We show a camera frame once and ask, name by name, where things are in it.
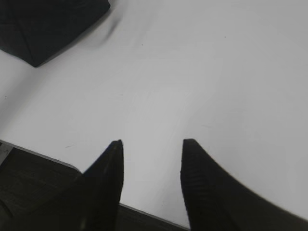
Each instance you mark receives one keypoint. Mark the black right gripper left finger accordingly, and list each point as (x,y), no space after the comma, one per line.
(89,203)

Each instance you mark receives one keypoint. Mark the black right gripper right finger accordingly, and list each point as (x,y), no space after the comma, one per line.
(216,201)

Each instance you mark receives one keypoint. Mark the dark blue lunch bag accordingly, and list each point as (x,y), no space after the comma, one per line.
(37,30)

